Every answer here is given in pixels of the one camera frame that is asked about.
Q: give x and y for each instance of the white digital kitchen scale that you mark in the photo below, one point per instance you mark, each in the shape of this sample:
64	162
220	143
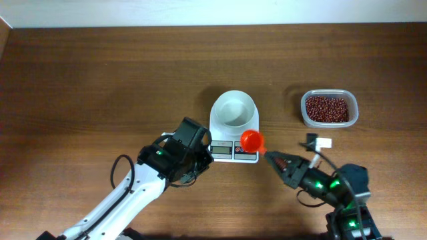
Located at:
225	146

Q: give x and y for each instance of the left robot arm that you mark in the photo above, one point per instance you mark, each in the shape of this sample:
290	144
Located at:
170	161

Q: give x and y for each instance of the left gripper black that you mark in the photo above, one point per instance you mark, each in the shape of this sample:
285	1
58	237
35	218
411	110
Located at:
205	158

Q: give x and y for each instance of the clear plastic bean container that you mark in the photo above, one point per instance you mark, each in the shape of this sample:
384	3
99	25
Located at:
333	93

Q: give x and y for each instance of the orange measuring scoop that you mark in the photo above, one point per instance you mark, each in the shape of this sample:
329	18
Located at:
253	142

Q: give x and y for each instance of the red adzuki beans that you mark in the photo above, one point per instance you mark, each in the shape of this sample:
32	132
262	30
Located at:
327	109

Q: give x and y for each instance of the white round bowl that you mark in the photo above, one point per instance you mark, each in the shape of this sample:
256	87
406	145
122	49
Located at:
234	109

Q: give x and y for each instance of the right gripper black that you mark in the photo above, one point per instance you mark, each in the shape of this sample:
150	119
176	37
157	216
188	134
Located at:
293	176

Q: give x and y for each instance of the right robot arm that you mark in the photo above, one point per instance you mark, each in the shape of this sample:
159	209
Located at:
346	190

